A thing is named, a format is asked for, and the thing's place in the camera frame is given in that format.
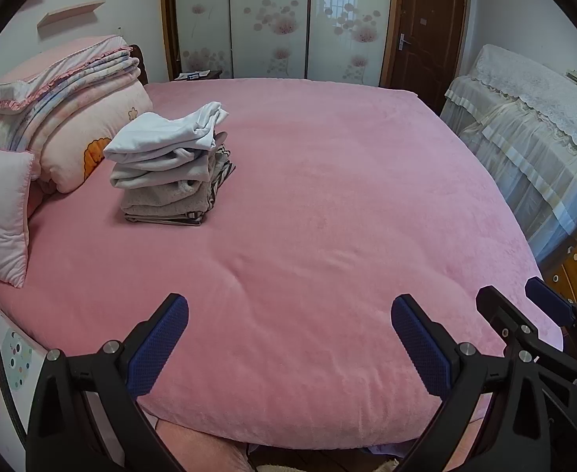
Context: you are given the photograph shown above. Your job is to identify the floral sliding door wardrobe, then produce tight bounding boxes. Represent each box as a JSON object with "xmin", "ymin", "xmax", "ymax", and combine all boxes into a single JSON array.
[{"xmin": 159, "ymin": 0, "xmax": 395, "ymax": 82}]

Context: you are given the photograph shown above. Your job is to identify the lilac cloth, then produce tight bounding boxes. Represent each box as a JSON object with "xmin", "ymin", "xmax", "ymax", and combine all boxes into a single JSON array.
[{"xmin": 367, "ymin": 442, "xmax": 407, "ymax": 458}]

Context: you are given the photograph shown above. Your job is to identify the white lace furniture cover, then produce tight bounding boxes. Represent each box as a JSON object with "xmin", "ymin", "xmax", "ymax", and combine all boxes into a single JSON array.
[{"xmin": 468, "ymin": 44, "xmax": 577, "ymax": 178}]

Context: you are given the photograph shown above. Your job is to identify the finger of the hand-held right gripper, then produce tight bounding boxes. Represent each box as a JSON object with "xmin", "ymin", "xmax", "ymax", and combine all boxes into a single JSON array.
[
  {"xmin": 475, "ymin": 285, "xmax": 577, "ymax": 384},
  {"xmin": 525, "ymin": 277, "xmax": 577, "ymax": 335}
]

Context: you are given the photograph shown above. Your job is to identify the person's pink plush clothing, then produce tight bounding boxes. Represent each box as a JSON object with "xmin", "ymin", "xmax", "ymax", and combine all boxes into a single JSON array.
[{"xmin": 155, "ymin": 418, "xmax": 250, "ymax": 472}]

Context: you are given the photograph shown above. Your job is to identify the brown wooden door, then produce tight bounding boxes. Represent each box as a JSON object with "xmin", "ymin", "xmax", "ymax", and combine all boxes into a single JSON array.
[{"xmin": 379, "ymin": 0, "xmax": 469, "ymax": 104}]

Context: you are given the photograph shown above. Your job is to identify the bed with pink plush blanket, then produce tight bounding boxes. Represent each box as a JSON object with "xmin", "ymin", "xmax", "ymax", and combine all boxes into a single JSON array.
[{"xmin": 0, "ymin": 77, "xmax": 565, "ymax": 453}]

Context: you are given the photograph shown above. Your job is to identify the cartoon printed bed sheet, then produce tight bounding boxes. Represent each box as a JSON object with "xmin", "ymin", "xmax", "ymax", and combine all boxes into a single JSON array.
[{"xmin": 0, "ymin": 275, "xmax": 48, "ymax": 433}]

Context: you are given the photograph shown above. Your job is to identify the light wooden wall shelf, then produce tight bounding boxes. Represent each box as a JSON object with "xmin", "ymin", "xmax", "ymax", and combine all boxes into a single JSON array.
[{"xmin": 37, "ymin": 0, "xmax": 106, "ymax": 28}]

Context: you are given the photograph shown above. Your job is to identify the pile of folded grey clothes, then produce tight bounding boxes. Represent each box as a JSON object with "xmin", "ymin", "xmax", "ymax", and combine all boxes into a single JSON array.
[{"xmin": 121, "ymin": 179, "xmax": 215, "ymax": 217}]

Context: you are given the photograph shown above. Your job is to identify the dark wooden headboard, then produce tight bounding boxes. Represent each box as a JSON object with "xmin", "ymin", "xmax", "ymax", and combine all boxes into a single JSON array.
[{"xmin": 128, "ymin": 44, "xmax": 150, "ymax": 87}]

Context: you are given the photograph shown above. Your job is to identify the pastel striped folded blanket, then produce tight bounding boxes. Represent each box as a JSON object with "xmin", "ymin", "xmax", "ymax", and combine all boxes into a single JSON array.
[{"xmin": 0, "ymin": 46, "xmax": 142, "ymax": 153}]

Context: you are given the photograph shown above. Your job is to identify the black white striped folded garment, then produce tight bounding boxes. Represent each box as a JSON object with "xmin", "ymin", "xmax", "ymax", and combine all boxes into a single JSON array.
[{"xmin": 205, "ymin": 144, "xmax": 237, "ymax": 212}]

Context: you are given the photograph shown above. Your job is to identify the white printed sweatshirt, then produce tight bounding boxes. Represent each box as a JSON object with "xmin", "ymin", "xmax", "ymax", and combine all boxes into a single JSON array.
[{"xmin": 102, "ymin": 101, "xmax": 230, "ymax": 164}]

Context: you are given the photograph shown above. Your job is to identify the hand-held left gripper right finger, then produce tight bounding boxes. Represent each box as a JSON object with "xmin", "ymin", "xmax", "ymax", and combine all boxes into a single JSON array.
[{"xmin": 391, "ymin": 294, "xmax": 551, "ymax": 472}]

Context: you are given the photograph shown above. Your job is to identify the stack of folded clothes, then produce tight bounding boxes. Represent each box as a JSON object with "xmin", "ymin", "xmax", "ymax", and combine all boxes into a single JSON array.
[{"xmin": 109, "ymin": 147, "xmax": 218, "ymax": 190}]

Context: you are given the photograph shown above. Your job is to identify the brown folded garment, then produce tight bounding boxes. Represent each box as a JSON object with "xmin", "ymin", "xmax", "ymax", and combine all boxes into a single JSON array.
[{"xmin": 124, "ymin": 209, "xmax": 208, "ymax": 227}]

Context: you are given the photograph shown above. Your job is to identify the pink embroidered cushion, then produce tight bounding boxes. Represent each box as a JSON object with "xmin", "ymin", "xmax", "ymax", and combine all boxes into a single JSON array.
[{"xmin": 0, "ymin": 145, "xmax": 36, "ymax": 290}]

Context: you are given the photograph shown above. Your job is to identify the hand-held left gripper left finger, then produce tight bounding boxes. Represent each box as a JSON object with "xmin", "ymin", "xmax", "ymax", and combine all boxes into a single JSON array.
[{"xmin": 27, "ymin": 293, "xmax": 190, "ymax": 472}]

